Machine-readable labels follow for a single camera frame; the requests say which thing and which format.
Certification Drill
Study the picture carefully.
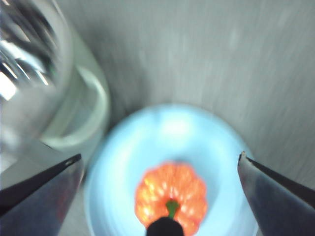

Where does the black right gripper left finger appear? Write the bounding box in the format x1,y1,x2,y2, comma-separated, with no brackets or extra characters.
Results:
0,153,83,236

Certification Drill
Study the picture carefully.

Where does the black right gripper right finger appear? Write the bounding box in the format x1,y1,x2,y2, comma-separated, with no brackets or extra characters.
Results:
237,150,315,236

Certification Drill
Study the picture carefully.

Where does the orange pumpkin with green stem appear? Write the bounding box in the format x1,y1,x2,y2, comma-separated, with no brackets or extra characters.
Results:
134,161,208,236

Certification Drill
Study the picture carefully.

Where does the glass lid with green knob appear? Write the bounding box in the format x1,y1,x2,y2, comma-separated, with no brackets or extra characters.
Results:
0,0,74,141

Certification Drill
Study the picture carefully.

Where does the blue round plate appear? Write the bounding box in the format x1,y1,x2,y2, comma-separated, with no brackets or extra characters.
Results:
85,103,259,236

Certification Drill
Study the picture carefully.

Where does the pale green electric steamer pot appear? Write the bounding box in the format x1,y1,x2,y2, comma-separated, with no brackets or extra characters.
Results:
40,31,111,151

